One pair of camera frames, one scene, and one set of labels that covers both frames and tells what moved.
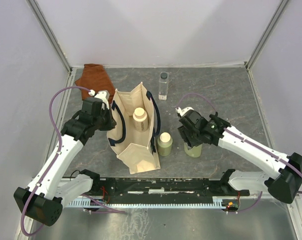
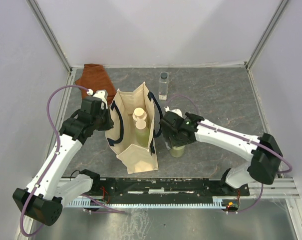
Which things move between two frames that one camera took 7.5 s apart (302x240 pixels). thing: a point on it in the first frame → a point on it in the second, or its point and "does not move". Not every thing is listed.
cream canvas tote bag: (137, 116) does not move
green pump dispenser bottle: (194, 152) → (142, 133)
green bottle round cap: (164, 143) → (177, 151)
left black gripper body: (104, 122) does not move
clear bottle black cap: (163, 85) does not move
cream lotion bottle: (140, 117) does not move
